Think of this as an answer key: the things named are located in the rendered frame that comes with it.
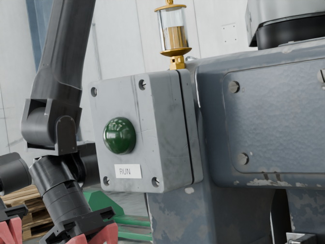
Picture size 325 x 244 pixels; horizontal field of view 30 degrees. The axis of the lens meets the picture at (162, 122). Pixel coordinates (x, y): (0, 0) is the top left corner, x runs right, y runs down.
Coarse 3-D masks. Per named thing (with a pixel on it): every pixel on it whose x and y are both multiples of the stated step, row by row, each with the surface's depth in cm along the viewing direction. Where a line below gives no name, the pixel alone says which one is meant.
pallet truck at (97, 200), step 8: (88, 192) 617; (96, 192) 616; (88, 200) 607; (96, 200) 613; (104, 200) 619; (112, 200) 626; (96, 208) 610; (120, 208) 630; (120, 216) 622; (128, 216) 617; (136, 216) 611; (144, 216) 606; (128, 224) 603; (136, 224) 594; (144, 224) 586; (120, 232) 553; (128, 232) 546; (136, 232) 541; (144, 232) 537
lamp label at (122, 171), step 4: (116, 164) 48; (120, 164) 48; (124, 164) 47; (128, 164) 47; (132, 164) 47; (136, 164) 46; (116, 168) 48; (120, 168) 48; (124, 168) 47; (128, 168) 47; (132, 168) 47; (136, 168) 46; (116, 172) 48; (120, 172) 48; (124, 172) 47; (128, 172) 47; (132, 172) 47; (136, 172) 46; (140, 172) 46; (116, 176) 48; (120, 176) 48; (124, 176) 48; (128, 176) 47; (132, 176) 47; (136, 176) 46; (140, 176) 46
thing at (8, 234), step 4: (0, 224) 105; (4, 224) 105; (0, 228) 104; (4, 228) 105; (8, 228) 105; (0, 232) 104; (4, 232) 104; (8, 232) 105; (0, 236) 104; (4, 236) 104; (8, 236) 104; (0, 240) 106; (4, 240) 104; (8, 240) 104; (12, 240) 105
